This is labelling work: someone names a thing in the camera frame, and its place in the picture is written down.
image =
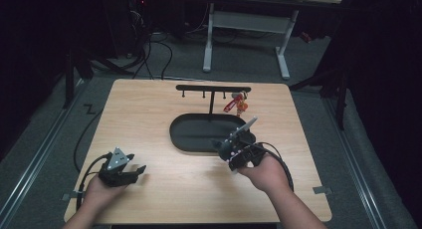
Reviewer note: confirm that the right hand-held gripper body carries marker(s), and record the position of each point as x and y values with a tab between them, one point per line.
250	151

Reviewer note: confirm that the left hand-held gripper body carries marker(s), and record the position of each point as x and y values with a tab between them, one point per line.
116	174

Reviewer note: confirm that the black key rack with tray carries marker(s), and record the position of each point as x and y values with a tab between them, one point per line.
199	132

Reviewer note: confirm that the person's left hand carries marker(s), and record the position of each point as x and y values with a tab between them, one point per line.
101	195

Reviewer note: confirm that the person's right hand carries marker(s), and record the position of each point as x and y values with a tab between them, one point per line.
270	176

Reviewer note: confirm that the grey tape piece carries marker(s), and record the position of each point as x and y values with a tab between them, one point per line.
321	189
70	196

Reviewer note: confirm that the black metal stand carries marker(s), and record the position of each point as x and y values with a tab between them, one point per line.
69	79
340	99

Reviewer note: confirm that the small red object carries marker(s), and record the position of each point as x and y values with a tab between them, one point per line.
306	37

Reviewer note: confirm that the white-framed wooden desk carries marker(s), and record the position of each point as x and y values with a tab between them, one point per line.
249	21

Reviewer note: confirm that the metal floor rail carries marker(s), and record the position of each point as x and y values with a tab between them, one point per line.
355	162
40	152

